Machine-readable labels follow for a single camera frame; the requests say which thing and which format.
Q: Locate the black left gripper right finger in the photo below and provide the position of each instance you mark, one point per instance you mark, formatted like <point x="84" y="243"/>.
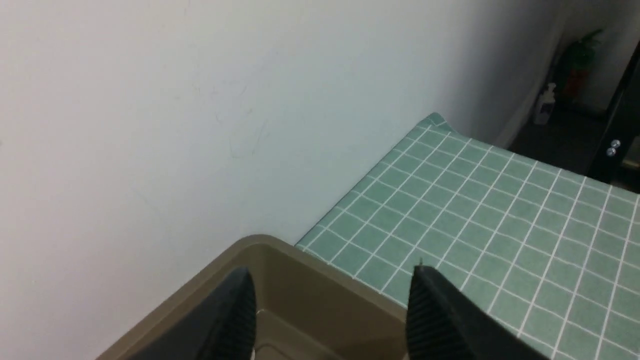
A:
<point x="443" y="324"/>

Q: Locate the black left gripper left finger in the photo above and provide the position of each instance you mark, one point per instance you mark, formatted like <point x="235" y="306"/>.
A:
<point x="223" y="326"/>

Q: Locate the olive plastic bin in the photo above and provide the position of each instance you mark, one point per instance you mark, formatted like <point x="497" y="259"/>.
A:
<point x="306" y="309"/>

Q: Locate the green checkered tablecloth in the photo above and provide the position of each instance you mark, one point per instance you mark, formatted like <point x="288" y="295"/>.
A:
<point x="553" y="256"/>

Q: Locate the white pump bottle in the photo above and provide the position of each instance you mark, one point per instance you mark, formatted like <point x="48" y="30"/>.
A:
<point x="544" y="105"/>

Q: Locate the red fire extinguisher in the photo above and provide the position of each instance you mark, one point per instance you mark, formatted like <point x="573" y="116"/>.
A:
<point x="575" y="65"/>

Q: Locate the black metal frame post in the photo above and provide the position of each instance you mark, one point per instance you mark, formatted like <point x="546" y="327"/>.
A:
<point x="622" y="124"/>

